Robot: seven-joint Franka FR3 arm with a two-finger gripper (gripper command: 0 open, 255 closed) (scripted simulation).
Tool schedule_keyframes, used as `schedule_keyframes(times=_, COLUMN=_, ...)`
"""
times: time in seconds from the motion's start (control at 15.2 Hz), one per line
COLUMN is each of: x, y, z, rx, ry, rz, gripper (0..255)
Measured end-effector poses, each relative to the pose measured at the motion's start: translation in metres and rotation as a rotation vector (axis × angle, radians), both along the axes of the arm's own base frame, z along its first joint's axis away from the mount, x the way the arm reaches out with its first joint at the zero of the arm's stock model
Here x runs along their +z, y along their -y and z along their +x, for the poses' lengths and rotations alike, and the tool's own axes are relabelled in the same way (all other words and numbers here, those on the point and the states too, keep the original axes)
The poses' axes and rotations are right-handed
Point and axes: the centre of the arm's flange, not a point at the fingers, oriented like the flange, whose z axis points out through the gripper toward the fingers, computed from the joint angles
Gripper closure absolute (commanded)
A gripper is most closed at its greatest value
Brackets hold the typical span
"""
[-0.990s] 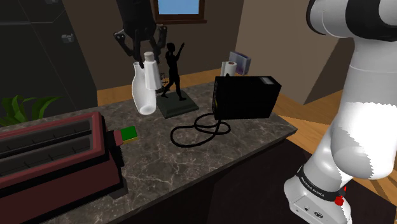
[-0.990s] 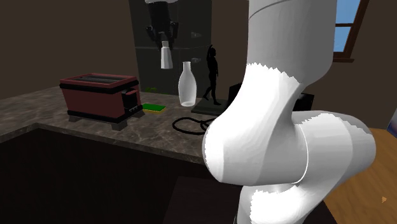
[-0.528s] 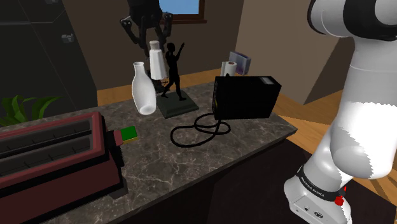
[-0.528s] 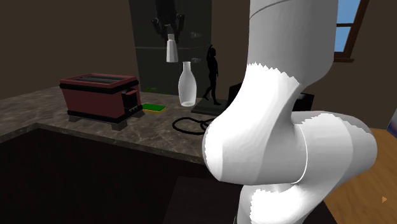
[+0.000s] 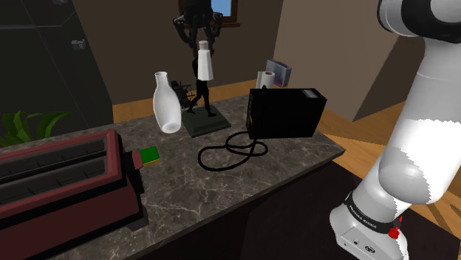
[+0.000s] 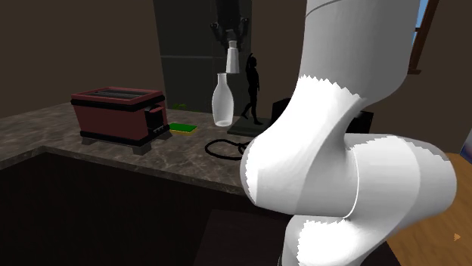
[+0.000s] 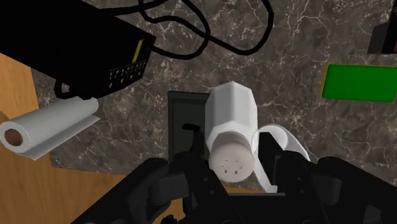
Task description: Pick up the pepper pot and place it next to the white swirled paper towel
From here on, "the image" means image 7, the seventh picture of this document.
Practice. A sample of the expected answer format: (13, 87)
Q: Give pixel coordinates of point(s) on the white cup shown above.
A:
(291, 140)

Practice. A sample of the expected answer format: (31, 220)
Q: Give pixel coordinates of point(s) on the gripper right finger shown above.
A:
(335, 192)

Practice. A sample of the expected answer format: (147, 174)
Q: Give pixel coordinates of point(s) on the dark green flat tablet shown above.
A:
(186, 108)

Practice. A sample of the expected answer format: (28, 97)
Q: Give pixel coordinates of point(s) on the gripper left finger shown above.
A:
(161, 192)

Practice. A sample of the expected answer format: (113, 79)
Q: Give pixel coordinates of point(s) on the white paper towel roll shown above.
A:
(46, 124)

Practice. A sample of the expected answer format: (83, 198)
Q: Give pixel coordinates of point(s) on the white salt shaker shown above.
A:
(231, 108)

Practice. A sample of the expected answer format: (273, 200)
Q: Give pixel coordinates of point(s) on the green box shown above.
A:
(356, 82)

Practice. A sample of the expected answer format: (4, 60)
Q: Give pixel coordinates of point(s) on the dark box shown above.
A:
(384, 40)

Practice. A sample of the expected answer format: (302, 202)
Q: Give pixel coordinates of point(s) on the black appliance box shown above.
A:
(62, 37)

